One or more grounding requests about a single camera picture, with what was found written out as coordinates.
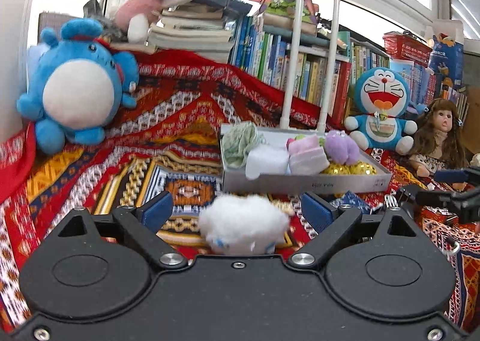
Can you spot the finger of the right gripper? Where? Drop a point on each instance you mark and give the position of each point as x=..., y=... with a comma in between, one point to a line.
x=469, y=175
x=414, y=198

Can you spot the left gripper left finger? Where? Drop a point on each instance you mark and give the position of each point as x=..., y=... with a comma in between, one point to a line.
x=140, y=227

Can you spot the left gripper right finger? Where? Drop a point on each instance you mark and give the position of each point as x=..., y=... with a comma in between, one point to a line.
x=334, y=228

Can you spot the pink cloth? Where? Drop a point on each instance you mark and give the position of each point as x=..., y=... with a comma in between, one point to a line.
x=307, y=157

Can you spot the purple plush toy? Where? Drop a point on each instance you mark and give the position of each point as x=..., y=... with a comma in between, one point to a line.
x=341, y=148

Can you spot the white cloth pad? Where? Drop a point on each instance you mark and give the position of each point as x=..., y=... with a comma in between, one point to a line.
x=266, y=159

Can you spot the pink bow hair accessory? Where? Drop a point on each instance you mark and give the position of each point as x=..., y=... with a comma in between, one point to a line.
x=291, y=140

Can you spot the white fluffy plush toy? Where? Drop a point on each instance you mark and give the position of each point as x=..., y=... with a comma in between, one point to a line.
x=241, y=226

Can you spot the silver hair clip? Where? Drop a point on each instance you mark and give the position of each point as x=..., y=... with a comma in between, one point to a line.
x=390, y=202

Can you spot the brown haired doll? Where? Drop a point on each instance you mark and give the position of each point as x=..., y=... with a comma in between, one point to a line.
x=437, y=142

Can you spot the yellow sequin band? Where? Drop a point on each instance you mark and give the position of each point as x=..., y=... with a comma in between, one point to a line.
x=360, y=168

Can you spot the red patterned blanket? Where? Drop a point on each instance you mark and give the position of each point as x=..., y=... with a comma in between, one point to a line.
x=66, y=274

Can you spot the grey cardboard tray box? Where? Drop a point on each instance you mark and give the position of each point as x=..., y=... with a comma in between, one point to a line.
x=235, y=180

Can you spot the Doraemon plush toy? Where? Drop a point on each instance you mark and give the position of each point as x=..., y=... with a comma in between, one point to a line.
x=382, y=96

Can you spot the blue cardboard package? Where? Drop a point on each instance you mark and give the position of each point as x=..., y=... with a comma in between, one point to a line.
x=446, y=39

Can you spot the green white knit ball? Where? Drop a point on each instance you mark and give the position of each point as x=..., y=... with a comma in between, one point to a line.
x=238, y=142

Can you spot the red plastic basket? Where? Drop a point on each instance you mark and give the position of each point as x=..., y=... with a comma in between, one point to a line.
x=406, y=46

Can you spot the blue round plush toy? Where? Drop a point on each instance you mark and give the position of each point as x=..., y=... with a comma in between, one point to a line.
x=77, y=87

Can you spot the row of upright books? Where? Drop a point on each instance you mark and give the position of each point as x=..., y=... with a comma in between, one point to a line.
x=264, y=54

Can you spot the stack of lying books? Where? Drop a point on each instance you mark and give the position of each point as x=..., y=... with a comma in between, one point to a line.
x=205, y=27

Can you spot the pink white plush toy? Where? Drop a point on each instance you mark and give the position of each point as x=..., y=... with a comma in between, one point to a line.
x=134, y=17

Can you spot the grey knitted item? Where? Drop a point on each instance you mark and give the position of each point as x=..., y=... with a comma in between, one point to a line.
x=111, y=33

